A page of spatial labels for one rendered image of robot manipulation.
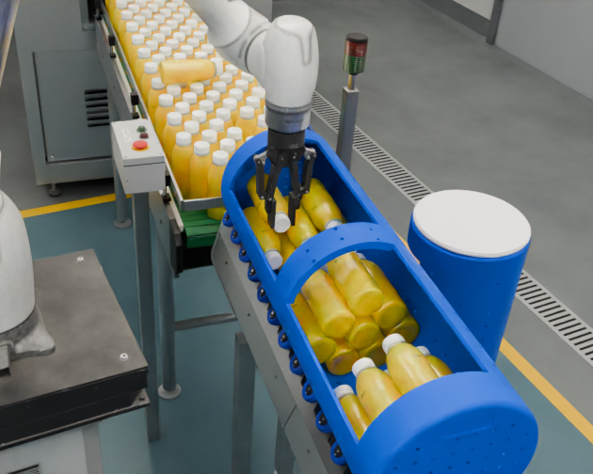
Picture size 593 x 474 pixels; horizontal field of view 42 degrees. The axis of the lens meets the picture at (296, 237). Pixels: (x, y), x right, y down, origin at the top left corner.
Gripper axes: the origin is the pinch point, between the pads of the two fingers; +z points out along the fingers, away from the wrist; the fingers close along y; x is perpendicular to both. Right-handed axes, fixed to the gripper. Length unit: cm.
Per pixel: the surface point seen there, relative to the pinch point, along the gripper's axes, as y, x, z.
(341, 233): 2.9, -24.5, -10.2
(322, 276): 0.6, -23.4, 0.2
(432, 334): 18.5, -36.7, 7.3
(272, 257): -3.6, -5.8, 7.4
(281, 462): 10, 14, 103
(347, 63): 39, 60, -5
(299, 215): 5.4, 3.2, 4.2
